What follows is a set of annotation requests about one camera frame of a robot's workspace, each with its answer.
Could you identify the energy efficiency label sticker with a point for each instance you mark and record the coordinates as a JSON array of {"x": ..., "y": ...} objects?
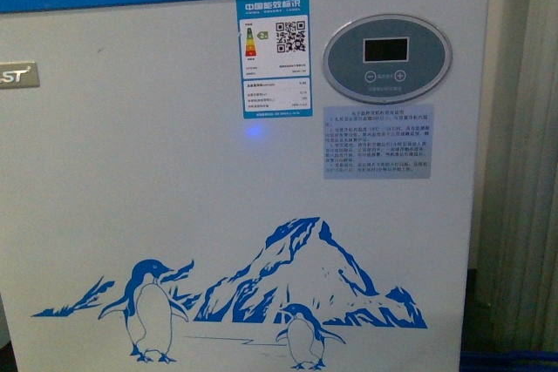
[{"x": 274, "y": 46}]

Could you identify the instruction text sticker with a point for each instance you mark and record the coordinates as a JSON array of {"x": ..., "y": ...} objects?
[{"x": 378, "y": 142}]

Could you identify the silver brand logo plate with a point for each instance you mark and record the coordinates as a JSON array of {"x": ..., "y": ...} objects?
[{"x": 19, "y": 75}]

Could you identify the white blue chest freezer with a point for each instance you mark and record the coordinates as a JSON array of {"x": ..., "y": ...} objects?
[{"x": 146, "y": 225}]

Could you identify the white vertical blind curtain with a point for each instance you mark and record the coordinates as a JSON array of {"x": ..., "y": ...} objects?
[{"x": 517, "y": 251}]

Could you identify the oval temperature control panel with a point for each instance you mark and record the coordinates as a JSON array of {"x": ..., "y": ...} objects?
[{"x": 387, "y": 59}]

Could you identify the blue plastic basket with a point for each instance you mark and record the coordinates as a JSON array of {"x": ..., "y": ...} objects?
[{"x": 509, "y": 361}]

